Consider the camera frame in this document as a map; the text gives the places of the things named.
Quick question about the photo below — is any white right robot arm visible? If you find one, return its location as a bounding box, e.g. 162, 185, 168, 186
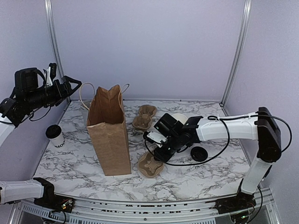
145, 107, 282, 209

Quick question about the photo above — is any aluminium front rail frame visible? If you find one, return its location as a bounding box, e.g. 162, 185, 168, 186
8, 189, 281, 224

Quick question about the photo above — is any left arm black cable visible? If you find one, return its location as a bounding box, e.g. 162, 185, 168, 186
0, 79, 51, 122

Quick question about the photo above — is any brown paper bag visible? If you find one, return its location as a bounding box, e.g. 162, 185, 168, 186
80, 84, 131, 176

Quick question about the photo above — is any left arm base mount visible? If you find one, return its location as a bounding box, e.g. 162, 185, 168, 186
33, 177, 74, 213

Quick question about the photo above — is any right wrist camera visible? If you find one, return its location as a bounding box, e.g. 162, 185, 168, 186
143, 131, 167, 147

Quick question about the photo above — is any right aluminium corner post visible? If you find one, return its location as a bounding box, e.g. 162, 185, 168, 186
220, 0, 252, 107

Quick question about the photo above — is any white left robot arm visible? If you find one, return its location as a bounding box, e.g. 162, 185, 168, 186
0, 63, 82, 208

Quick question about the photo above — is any left aluminium corner post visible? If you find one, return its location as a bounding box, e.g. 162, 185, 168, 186
44, 0, 71, 103

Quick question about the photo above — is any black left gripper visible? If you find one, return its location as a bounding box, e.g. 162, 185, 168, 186
25, 75, 81, 110

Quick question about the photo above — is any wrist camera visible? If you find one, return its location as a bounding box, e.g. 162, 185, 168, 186
44, 63, 57, 87
143, 131, 167, 147

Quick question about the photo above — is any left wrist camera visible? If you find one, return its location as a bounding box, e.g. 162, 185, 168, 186
44, 63, 57, 87

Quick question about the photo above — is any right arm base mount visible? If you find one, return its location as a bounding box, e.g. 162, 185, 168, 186
215, 181, 256, 214

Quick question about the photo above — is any white utensil holder cup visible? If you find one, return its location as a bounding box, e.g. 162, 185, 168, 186
80, 100, 92, 126

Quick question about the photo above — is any cardboard cup carrier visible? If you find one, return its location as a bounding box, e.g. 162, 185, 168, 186
132, 105, 157, 131
137, 152, 164, 178

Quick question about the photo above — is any aluminium corner post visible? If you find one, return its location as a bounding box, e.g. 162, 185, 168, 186
44, 0, 71, 103
220, 0, 252, 107

